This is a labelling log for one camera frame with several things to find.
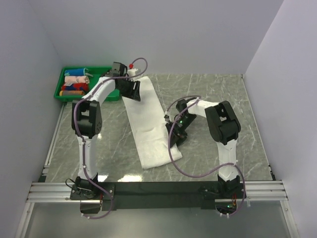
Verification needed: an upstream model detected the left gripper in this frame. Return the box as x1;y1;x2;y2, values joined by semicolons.
117;78;141;102

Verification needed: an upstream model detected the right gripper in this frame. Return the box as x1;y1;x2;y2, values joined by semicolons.
165;114;197;149

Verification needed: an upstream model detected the white towel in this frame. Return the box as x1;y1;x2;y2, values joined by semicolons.
123;76;171;170

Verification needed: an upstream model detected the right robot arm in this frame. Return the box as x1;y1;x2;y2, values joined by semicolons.
164;96;245;199

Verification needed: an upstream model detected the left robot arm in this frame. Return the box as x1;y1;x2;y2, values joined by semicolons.
72;62;141;199

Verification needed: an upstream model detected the green plastic tray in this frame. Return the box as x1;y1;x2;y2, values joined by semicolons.
54;66;111;102

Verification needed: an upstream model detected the pink rolled towel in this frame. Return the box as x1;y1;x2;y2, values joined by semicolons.
64;76;90;84

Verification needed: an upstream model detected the red blue rolled towel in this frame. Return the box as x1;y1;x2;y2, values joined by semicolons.
61;83;89;92

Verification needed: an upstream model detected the black base bar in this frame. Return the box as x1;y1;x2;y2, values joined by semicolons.
69;180;247;215

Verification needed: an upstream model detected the orange rolled towel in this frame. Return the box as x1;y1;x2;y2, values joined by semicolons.
59;90;86;96

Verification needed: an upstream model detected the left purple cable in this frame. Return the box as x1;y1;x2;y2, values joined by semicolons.
74;58;149;220

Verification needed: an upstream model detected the purple cable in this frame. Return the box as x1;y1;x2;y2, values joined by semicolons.
74;58;149;220
164;95;247;218

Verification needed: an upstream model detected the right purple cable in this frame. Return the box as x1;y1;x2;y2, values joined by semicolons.
164;95;247;218

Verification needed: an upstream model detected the aluminium rail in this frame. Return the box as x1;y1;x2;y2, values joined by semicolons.
26;181;288;203

